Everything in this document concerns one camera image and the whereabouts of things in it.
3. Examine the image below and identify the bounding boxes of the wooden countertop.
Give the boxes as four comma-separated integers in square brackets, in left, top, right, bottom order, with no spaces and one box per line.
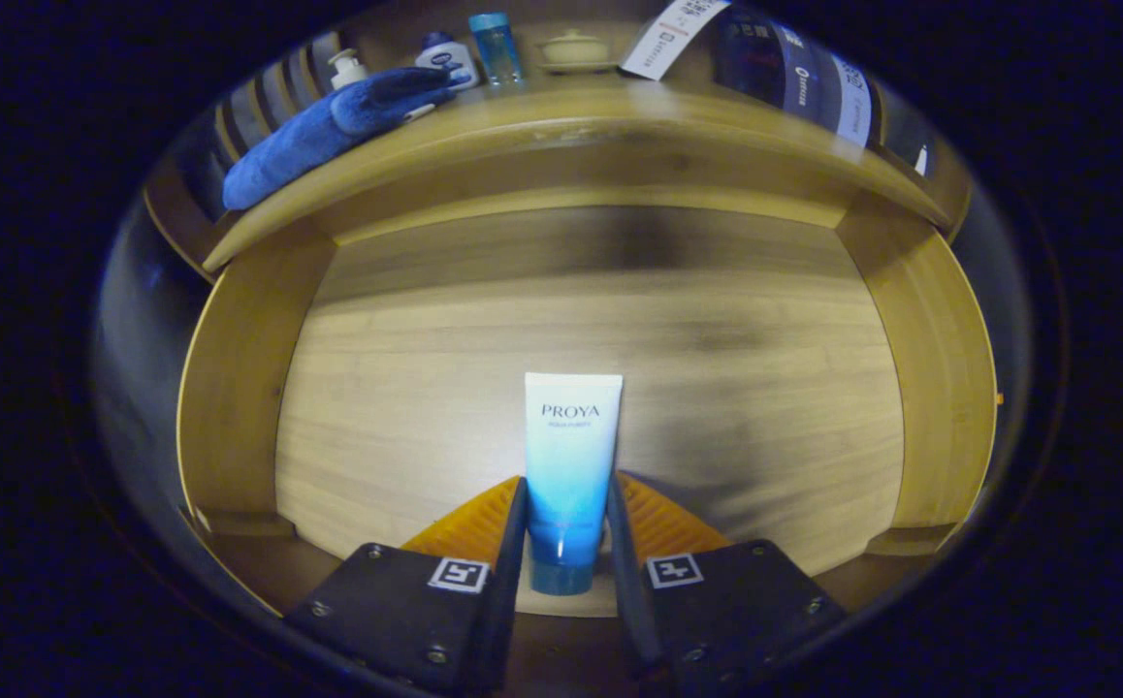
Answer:
[203,68,955,272]

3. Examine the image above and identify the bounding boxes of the white bottle with blue cap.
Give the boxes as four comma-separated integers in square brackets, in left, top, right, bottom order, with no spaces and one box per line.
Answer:
[414,31,481,93]

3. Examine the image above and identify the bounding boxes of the wooden drawer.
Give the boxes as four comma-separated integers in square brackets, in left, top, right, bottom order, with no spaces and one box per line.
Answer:
[176,184,999,680]

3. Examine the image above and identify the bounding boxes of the clear blue bottle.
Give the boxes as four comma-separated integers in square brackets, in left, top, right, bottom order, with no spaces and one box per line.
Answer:
[467,12,526,88]

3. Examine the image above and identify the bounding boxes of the white pump bottle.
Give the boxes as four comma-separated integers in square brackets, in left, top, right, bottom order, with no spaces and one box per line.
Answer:
[328,48,369,91]

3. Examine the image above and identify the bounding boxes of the wooden cabinet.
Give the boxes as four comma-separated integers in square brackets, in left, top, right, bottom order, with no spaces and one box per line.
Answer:
[140,0,975,284]

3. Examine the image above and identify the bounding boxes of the white blue cosmetic tube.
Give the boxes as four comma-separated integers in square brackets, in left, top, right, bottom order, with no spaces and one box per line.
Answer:
[524,372,624,596]

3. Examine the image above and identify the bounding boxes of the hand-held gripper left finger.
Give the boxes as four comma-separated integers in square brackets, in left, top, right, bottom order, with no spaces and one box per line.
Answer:
[282,475,531,694]

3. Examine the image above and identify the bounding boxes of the grey blue book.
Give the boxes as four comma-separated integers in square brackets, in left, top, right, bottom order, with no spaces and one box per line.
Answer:
[794,44,878,148]

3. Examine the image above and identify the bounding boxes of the white book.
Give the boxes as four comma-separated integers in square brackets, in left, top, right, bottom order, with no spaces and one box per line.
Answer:
[620,0,732,81]

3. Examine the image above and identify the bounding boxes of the dark blue book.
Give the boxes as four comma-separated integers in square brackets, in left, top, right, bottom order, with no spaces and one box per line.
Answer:
[717,10,819,122]

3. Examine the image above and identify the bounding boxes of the blue towel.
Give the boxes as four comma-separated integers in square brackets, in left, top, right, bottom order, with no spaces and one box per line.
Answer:
[222,66,458,212]

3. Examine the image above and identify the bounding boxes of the beige lidded ceramic cup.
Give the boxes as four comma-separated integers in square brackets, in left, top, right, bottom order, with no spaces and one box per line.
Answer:
[534,29,616,75]

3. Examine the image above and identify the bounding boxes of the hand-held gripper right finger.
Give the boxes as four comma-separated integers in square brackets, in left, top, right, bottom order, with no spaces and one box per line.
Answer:
[606,471,849,684]

